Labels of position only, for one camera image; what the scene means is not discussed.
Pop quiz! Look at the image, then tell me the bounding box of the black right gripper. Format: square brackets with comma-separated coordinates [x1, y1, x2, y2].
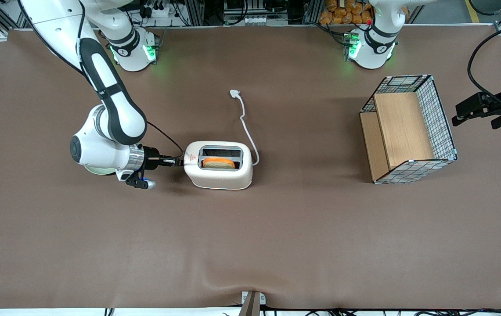
[138, 147, 184, 172]

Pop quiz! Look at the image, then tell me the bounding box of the white toaster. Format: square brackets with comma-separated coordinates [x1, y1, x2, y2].
[183, 141, 253, 190]

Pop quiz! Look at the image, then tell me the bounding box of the bread slice with orange crust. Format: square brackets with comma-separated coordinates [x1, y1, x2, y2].
[202, 158, 237, 170]

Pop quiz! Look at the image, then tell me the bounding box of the pale green plate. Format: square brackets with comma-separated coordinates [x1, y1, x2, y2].
[84, 165, 118, 176]

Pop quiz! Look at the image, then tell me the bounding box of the brown table mat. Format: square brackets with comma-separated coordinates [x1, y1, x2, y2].
[0, 24, 501, 310]

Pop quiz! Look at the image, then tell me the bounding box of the small green-lit control box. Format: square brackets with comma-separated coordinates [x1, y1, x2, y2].
[342, 31, 361, 60]

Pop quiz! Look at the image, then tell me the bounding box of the white power strip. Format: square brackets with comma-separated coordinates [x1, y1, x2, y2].
[142, 1, 173, 18]

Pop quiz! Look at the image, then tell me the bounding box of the bag of bread rolls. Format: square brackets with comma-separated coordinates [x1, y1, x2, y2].
[318, 0, 374, 25]

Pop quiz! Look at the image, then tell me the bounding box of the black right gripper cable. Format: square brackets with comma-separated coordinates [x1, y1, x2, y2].
[145, 120, 185, 159]

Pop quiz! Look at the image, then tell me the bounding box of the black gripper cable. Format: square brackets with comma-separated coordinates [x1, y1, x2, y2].
[145, 120, 185, 159]
[467, 20, 501, 110]

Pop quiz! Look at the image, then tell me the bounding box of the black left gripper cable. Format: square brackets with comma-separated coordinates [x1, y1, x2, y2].
[467, 20, 501, 110]

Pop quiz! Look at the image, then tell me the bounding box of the wire basket with wooden shelf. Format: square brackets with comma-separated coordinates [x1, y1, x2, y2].
[359, 74, 458, 185]

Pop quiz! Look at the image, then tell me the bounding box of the white toaster power cable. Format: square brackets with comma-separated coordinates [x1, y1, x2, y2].
[230, 90, 260, 166]

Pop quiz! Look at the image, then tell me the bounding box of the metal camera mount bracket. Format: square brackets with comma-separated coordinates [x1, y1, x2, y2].
[238, 291, 267, 316]

